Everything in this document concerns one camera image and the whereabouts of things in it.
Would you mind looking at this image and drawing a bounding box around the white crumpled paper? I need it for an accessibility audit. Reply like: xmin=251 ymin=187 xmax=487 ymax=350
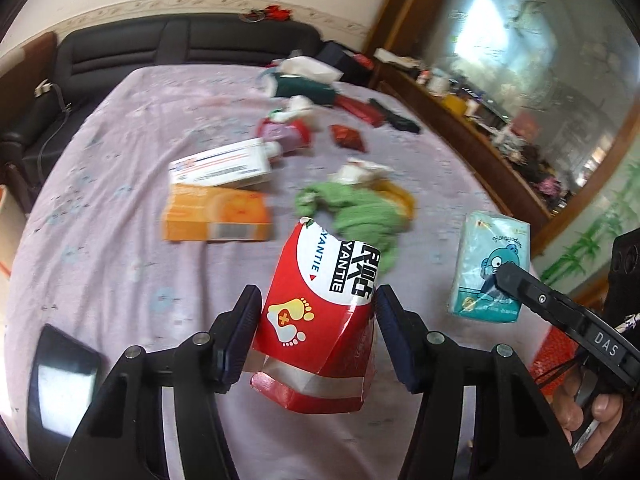
xmin=330 ymin=157 xmax=394 ymax=186

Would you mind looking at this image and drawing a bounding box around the red foot patch box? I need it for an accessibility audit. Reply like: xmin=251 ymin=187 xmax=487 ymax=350
xmin=250 ymin=217 xmax=381 ymax=414

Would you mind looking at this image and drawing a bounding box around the white medicine box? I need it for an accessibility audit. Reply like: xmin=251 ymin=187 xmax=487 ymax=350
xmin=168 ymin=138 xmax=283 ymax=188

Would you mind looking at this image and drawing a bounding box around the white crumpled paper cup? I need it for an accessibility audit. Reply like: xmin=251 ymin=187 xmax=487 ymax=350
xmin=268 ymin=96 xmax=314 ymax=124

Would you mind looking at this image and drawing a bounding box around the orange cardboard box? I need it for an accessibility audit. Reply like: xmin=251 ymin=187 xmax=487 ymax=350
xmin=162 ymin=184 xmax=271 ymax=242

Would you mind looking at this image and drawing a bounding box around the wooden cabinet counter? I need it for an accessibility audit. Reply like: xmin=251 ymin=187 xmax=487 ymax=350
xmin=372 ymin=65 xmax=551 ymax=235

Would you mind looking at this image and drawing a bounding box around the black smartphone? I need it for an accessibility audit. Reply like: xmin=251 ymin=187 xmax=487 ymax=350
xmin=27 ymin=324 xmax=102 ymax=479

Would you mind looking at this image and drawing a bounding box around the white charger with cable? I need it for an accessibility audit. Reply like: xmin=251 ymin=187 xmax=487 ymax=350
xmin=34 ymin=78 xmax=74 ymax=172

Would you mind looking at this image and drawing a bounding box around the black leather sofa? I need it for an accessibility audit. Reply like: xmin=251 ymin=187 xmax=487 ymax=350
xmin=1 ymin=13 xmax=323 ymax=211

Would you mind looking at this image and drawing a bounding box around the teal tissue pack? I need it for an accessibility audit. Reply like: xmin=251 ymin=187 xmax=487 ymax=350
xmin=448 ymin=210 xmax=530 ymax=323

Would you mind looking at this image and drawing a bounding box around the right hand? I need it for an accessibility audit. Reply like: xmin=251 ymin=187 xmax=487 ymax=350
xmin=552 ymin=381 xmax=626 ymax=468

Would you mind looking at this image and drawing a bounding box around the green tissue box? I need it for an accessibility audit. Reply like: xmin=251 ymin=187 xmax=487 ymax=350
xmin=256 ymin=55 xmax=343 ymax=106

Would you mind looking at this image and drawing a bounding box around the dark shopping bag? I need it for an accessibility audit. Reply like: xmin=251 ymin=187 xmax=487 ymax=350
xmin=317 ymin=40 xmax=374 ymax=87

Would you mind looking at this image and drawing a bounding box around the dark red snack packet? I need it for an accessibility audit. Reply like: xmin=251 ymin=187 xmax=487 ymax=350
xmin=330 ymin=125 xmax=368 ymax=153

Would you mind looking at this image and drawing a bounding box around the red purple wrapper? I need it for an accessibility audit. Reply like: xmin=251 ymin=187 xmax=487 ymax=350
xmin=256 ymin=118 xmax=312 ymax=154

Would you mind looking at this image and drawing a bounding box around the green crumpled cloth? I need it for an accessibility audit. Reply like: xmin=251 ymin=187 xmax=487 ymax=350
xmin=295 ymin=181 xmax=412 ymax=274

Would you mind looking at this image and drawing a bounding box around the lilac floral bedsheet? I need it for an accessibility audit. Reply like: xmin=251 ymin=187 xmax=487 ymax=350
xmin=4 ymin=63 xmax=554 ymax=480

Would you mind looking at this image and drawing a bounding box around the red flat package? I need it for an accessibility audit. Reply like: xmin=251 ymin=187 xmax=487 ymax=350
xmin=334 ymin=94 xmax=385 ymax=128

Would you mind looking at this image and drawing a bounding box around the black toy pistol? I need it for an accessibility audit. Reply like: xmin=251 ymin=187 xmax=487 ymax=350
xmin=368 ymin=99 xmax=421 ymax=134

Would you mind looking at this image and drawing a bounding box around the red knot ornament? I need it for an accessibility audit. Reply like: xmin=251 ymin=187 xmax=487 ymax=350
xmin=239 ymin=4 xmax=292 ymax=24

